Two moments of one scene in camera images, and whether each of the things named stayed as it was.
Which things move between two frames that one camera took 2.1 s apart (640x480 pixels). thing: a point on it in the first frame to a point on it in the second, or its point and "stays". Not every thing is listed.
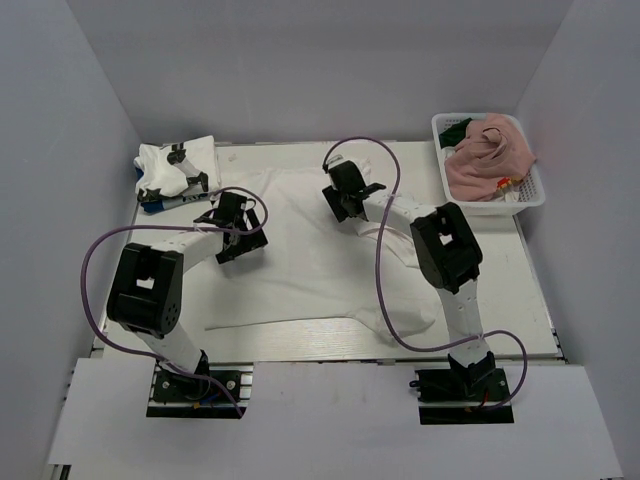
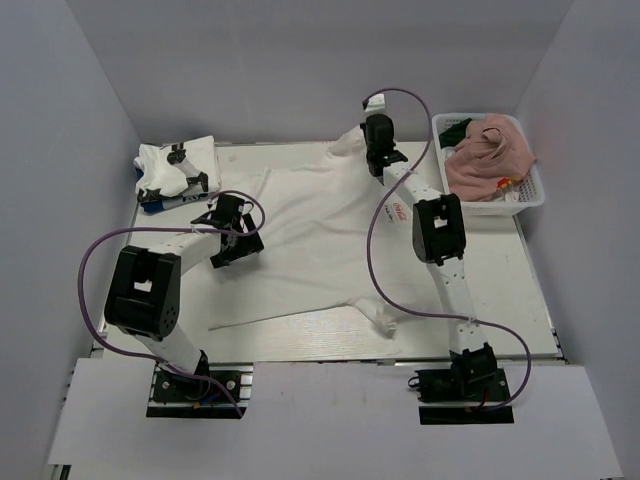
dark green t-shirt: x=454 y=135 stays
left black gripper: x=251 y=241 stays
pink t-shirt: x=495 y=149 stays
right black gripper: x=334 y=197 to x=366 y=126
